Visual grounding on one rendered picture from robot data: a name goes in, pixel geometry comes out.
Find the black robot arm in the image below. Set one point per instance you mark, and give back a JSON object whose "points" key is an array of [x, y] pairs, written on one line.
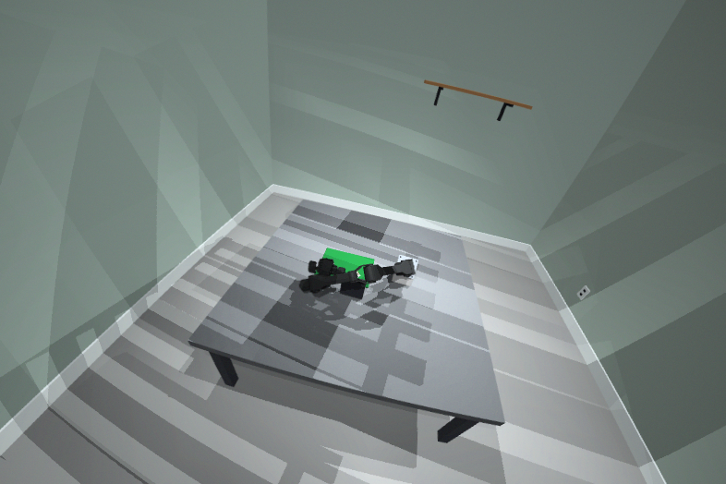
{"points": [[372, 273]]}

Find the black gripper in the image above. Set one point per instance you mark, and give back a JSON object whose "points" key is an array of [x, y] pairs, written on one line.
{"points": [[312, 268]]}

